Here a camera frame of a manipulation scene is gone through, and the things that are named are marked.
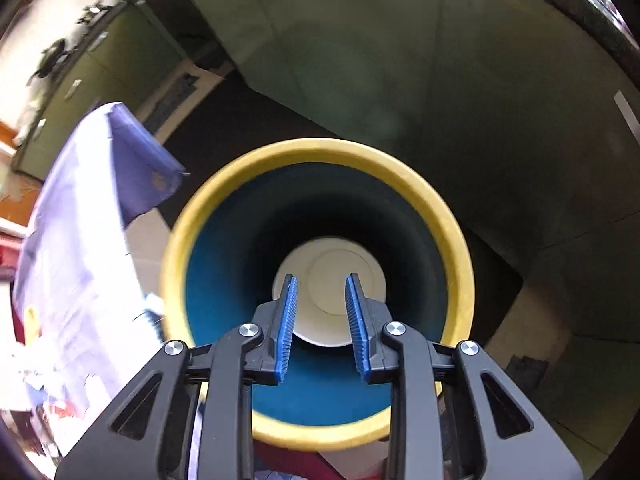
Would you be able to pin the purple floral tablecloth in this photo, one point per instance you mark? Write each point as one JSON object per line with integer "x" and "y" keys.
{"x": 76, "y": 277}

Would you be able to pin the black wok pan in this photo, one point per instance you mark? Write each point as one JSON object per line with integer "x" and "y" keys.
{"x": 51, "y": 57}

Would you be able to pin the green kitchen cabinets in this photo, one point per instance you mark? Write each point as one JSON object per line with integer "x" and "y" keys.
{"x": 124, "y": 60}

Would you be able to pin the yellow rimmed blue trash bin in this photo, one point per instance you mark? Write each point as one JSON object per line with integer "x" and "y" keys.
{"x": 318, "y": 209}

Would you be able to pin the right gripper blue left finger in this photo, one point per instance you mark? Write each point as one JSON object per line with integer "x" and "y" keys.
{"x": 276, "y": 319}

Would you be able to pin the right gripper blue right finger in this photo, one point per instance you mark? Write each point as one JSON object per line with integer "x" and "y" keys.
{"x": 367, "y": 318}

